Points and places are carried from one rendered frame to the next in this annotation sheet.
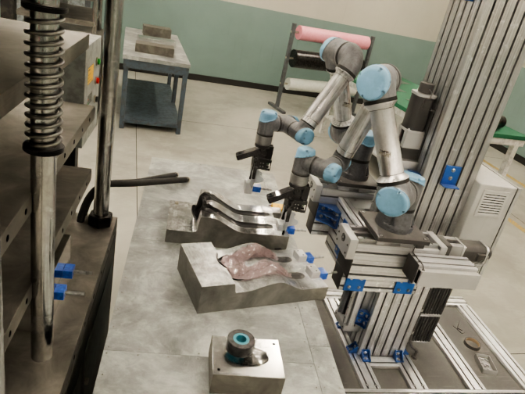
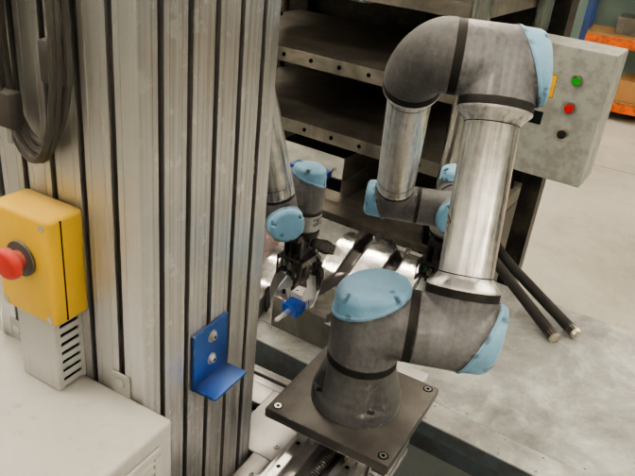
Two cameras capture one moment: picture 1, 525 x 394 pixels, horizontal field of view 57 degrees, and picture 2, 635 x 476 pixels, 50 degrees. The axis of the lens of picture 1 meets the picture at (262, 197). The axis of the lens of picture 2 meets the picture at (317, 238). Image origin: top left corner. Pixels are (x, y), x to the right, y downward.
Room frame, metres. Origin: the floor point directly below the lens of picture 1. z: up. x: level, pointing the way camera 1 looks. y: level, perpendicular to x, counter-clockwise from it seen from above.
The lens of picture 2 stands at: (2.79, -1.15, 1.80)
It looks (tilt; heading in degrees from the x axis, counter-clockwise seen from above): 27 degrees down; 132
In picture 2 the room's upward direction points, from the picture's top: 7 degrees clockwise
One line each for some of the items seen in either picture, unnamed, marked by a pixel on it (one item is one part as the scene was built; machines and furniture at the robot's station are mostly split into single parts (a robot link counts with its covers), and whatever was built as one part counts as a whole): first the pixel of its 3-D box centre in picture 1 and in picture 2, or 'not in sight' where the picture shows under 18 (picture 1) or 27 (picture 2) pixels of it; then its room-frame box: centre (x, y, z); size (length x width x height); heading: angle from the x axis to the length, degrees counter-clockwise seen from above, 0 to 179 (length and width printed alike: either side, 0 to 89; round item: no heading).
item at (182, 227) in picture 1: (226, 219); (366, 282); (1.85, 0.13, 0.87); 0.50 x 0.26 x 0.14; 102
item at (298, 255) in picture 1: (308, 257); not in sight; (1.70, -0.24, 0.85); 0.13 x 0.05 x 0.05; 119
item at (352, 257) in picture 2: (233, 210); (362, 267); (1.84, 0.11, 0.92); 0.35 x 0.16 x 0.09; 102
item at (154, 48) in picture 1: (151, 71); not in sight; (6.02, 1.68, 0.46); 1.90 x 0.70 x 0.92; 19
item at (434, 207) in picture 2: (287, 124); (446, 210); (2.14, -0.04, 1.25); 0.11 x 0.11 x 0.08; 35
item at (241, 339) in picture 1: (240, 343); not in sight; (1.09, -0.03, 0.89); 0.08 x 0.08 x 0.04
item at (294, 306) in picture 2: (291, 229); (291, 309); (1.84, -0.15, 0.89); 0.13 x 0.05 x 0.05; 102
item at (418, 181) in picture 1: (406, 188); not in sight; (1.78, -0.54, 1.20); 0.13 x 0.12 x 0.14; 153
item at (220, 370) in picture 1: (245, 365); not in sight; (1.07, -0.05, 0.83); 0.20 x 0.15 x 0.07; 102
